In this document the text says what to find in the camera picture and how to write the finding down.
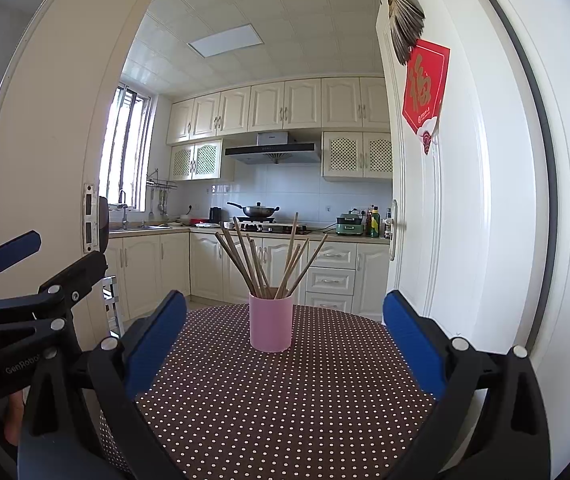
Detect gas stove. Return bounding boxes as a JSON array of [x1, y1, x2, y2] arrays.
[[235, 220, 311, 235]]

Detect person's left hand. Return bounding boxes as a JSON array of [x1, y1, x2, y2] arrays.
[[5, 392, 26, 447]]

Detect green electric cooker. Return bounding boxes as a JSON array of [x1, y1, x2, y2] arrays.
[[335, 212, 364, 237]]

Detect white door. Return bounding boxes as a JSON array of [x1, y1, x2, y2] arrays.
[[375, 0, 566, 401]]

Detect metal door strike plate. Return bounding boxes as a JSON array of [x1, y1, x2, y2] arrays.
[[83, 183, 96, 253]]

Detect brown polka dot tablecloth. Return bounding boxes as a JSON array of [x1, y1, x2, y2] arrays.
[[100, 302, 438, 480]]

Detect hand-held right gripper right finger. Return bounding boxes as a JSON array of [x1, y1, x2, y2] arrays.
[[382, 290, 551, 480]]

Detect kitchen window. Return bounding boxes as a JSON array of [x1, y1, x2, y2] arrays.
[[99, 82, 155, 211]]

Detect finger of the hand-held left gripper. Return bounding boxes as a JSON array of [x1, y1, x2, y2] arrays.
[[0, 230, 42, 303], [0, 251, 109, 340]]

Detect metal shelf rack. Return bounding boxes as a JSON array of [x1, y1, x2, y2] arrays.
[[102, 275, 124, 338]]

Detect cream kitchen cabinets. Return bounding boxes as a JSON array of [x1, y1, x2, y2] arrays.
[[166, 76, 393, 182], [102, 230, 392, 318]]

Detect cream upper kitchen cabinets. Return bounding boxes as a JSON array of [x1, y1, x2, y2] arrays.
[[166, 76, 393, 182]]

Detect range hood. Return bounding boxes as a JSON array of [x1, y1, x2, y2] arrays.
[[224, 131, 322, 165]]

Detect cream lower kitchen cabinets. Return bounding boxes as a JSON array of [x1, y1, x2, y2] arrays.
[[102, 230, 392, 318]]

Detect hanging leaf fan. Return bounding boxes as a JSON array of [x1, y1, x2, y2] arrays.
[[385, 0, 426, 66]]

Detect red paper door decoration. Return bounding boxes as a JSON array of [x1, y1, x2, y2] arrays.
[[401, 39, 451, 156]]

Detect pink cup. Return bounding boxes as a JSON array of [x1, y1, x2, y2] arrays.
[[249, 292, 294, 353]]

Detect metal door handle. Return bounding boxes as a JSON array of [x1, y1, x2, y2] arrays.
[[389, 199, 406, 262]]

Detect metal wok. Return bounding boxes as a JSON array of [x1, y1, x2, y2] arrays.
[[227, 202, 281, 219]]

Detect wall utensil rack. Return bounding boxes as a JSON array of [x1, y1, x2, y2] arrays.
[[145, 167, 178, 221]]

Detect bunch of wooden chopsticks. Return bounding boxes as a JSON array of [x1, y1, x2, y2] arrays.
[[214, 212, 329, 300]]

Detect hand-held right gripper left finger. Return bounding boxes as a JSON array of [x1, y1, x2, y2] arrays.
[[17, 289, 188, 480]]

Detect ceiling light panel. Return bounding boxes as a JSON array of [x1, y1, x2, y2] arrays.
[[187, 23, 265, 58]]

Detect dark brown chair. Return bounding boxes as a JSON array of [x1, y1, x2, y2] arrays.
[[97, 196, 110, 256]]

